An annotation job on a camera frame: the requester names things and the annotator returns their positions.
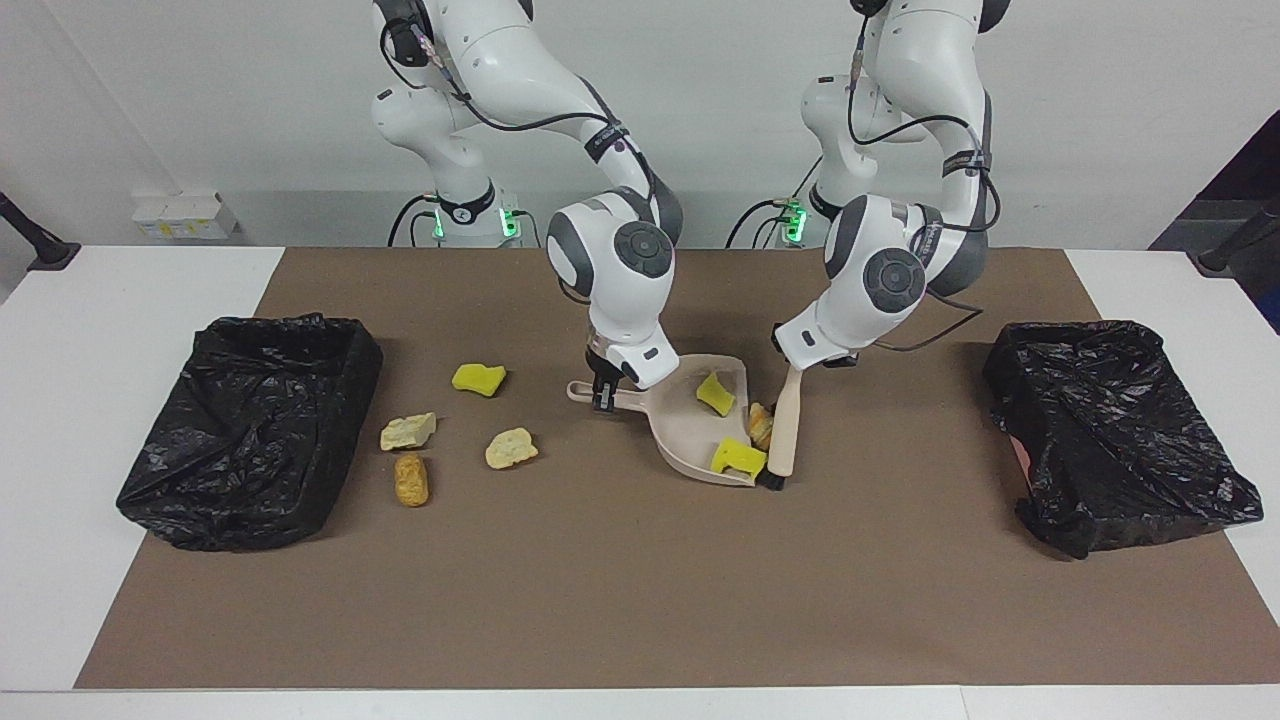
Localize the beige plastic dustpan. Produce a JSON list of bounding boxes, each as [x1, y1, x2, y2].
[[567, 355, 758, 488]]

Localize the beige hand brush black bristles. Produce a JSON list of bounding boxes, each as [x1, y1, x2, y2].
[[757, 365, 806, 491]]

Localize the round pale bread chunk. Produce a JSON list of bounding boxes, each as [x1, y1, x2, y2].
[[485, 427, 539, 471]]

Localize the wedge yellow sponge piece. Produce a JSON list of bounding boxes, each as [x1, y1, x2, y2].
[[695, 372, 737, 418]]

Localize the blocky yellow sponge piece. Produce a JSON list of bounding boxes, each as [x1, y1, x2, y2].
[[451, 363, 508, 398]]

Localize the notched yellow sponge piece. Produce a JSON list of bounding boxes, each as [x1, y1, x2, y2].
[[710, 437, 768, 478]]

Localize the angular pale bread chunk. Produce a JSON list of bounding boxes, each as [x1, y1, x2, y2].
[[380, 412, 438, 452]]

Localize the brown bread nugget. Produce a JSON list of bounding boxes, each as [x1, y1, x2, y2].
[[394, 453, 429, 508]]

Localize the black-bagged pink bin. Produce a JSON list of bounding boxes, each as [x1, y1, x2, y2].
[[982, 320, 1264, 560]]

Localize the large brown table mat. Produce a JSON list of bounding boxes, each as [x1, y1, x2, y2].
[[75, 247, 1280, 691]]

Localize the dark background equipment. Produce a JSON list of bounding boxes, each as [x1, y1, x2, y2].
[[1148, 108, 1280, 336]]

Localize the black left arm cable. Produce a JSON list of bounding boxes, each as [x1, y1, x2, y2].
[[845, 30, 1001, 353]]

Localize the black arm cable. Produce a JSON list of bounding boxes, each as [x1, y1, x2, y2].
[[378, 15, 651, 201], [845, 30, 1001, 353]]

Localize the black base cable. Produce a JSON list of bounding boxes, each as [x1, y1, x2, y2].
[[725, 155, 826, 249], [388, 193, 441, 248]]

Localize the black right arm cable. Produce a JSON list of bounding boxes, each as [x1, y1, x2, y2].
[[378, 15, 651, 201]]

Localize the black camera stand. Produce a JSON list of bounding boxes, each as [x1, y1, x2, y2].
[[1197, 195, 1280, 276], [0, 192, 81, 271]]

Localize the white wall socket box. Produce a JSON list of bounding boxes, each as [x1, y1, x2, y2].
[[132, 193, 239, 241]]

